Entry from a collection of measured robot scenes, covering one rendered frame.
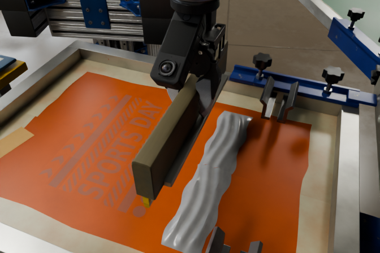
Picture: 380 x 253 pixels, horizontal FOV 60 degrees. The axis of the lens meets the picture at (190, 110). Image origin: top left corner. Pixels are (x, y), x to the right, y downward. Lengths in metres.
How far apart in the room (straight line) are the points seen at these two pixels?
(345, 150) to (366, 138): 1.62
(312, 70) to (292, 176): 2.17
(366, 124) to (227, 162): 1.83
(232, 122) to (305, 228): 0.28
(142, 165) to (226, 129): 0.34
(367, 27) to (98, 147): 0.97
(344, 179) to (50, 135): 0.61
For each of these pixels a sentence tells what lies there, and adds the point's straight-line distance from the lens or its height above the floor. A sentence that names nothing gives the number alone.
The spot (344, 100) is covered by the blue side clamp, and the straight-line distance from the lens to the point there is 0.83.
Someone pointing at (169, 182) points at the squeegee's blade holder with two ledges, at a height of 1.08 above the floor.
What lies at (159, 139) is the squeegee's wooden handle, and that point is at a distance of 0.46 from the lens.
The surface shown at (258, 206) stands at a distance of 0.63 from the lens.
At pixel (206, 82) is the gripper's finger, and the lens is 0.53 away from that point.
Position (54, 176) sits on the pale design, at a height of 0.95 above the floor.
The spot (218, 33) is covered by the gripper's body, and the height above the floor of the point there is 1.23.
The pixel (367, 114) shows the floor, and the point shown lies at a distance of 2.53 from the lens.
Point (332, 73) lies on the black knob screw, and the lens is 0.80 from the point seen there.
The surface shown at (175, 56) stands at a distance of 0.46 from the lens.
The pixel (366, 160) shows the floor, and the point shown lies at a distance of 2.20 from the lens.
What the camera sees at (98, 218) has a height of 0.95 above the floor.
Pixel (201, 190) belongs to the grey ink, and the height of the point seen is 0.96.
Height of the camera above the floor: 1.47
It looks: 41 degrees down
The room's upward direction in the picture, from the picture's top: straight up
